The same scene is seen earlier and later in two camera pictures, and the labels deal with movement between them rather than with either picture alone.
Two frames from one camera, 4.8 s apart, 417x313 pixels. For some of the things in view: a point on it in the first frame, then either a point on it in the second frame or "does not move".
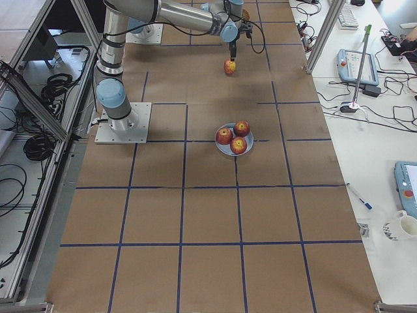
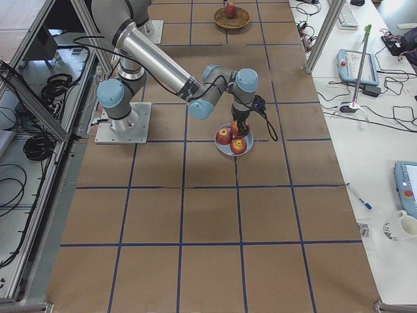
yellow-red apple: (229, 66) to (235, 130)
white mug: (408, 224) does not move
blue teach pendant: (348, 63) does not move
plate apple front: (238, 145) does not move
